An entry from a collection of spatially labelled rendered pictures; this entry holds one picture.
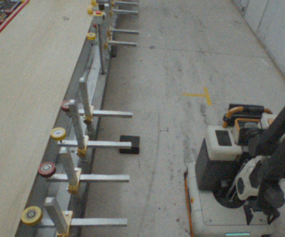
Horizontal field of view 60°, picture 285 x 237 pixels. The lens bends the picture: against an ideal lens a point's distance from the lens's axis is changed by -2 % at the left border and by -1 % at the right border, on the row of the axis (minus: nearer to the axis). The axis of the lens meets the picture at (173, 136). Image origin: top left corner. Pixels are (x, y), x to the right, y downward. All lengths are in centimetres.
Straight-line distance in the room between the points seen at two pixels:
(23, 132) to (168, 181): 133
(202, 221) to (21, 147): 128
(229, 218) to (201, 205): 23
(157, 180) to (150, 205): 26
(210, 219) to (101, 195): 97
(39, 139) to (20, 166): 19
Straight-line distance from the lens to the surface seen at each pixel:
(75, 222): 131
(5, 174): 146
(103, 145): 156
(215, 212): 200
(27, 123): 167
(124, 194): 230
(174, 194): 232
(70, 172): 130
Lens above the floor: 199
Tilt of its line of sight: 46 degrees down
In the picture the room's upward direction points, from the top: 11 degrees clockwise
